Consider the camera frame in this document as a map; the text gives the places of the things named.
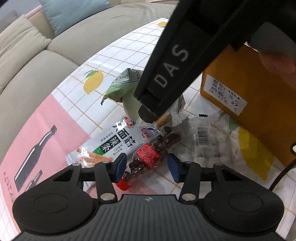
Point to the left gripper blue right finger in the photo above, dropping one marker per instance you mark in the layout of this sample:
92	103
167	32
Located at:
188	173

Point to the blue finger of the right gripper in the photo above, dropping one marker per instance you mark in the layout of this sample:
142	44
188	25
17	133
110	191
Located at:
146	115

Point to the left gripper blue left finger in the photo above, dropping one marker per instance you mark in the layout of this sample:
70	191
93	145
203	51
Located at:
106	174

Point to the orange cracker packet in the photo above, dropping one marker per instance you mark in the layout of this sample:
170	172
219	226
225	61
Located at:
165	118

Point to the white gluten strip packet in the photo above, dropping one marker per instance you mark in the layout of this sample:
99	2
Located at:
124	136

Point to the chocolate bean snack packet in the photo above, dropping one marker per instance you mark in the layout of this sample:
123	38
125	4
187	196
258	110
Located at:
149	155

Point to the light green snack packet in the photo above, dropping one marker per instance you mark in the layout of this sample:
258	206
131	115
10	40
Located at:
122	89

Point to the clear white ball candy packet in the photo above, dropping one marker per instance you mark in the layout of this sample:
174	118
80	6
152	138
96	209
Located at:
206	141

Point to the person's right hand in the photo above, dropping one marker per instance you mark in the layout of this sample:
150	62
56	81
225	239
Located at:
279	64

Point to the patterned tablecloth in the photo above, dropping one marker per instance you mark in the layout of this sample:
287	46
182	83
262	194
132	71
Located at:
77	108

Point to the orange cardboard box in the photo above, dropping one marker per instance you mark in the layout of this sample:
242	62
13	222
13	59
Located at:
261	102

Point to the beige sofa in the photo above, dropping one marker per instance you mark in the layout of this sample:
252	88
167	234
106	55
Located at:
32	65

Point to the light blue cushion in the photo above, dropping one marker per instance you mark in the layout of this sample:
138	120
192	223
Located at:
63	14

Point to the beige cushion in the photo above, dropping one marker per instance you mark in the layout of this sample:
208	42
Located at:
20	42

